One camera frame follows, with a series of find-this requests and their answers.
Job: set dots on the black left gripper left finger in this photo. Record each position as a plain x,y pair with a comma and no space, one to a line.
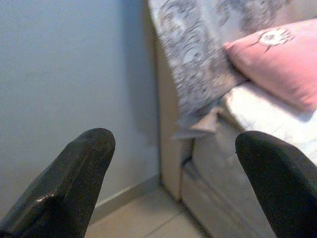
62,188

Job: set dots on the white sheeted bed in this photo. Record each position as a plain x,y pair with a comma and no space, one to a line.
260,111

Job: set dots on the pink plush pillow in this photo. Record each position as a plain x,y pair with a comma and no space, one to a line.
280,67

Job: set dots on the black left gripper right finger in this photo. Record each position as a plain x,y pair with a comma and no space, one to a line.
284,188

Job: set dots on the grey patterned pillow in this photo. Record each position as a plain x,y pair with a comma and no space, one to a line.
188,49

